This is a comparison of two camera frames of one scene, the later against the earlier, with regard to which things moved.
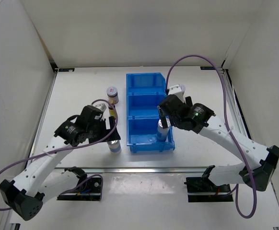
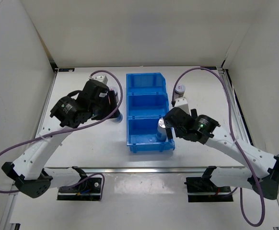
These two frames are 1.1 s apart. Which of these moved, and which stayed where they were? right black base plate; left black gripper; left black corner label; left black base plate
Moved: left black gripper
Stayed: right black base plate; left black base plate; left black corner label
